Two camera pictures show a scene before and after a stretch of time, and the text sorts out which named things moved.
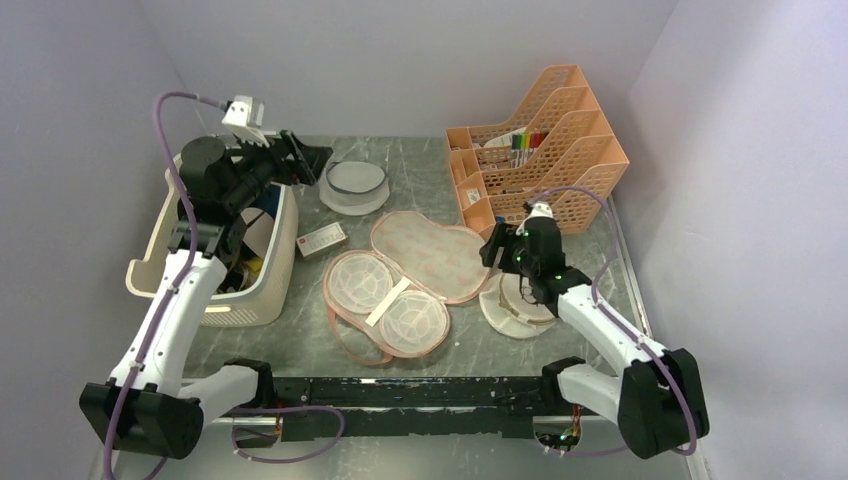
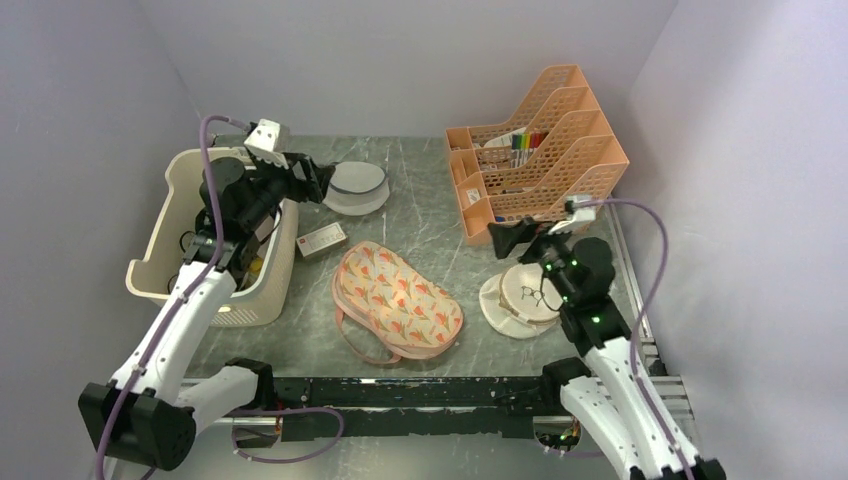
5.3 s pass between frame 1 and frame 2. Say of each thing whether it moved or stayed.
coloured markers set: stayed
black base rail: stayed
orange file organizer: stayed
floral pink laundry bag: moved
